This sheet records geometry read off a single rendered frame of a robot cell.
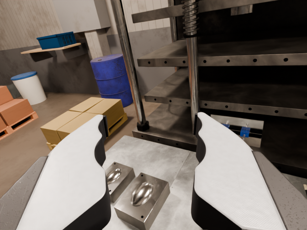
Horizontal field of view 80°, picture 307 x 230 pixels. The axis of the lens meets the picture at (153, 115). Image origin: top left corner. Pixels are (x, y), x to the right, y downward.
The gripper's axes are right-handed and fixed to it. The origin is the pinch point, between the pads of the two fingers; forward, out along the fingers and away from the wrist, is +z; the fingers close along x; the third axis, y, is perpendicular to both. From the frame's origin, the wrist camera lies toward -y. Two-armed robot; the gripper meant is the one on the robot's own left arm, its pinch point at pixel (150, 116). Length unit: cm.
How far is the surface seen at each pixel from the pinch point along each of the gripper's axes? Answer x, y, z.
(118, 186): -17, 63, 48
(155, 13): 3, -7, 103
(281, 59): 55, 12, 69
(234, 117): 45, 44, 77
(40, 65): -301, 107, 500
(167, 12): 9, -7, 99
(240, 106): 47, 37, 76
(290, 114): 65, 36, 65
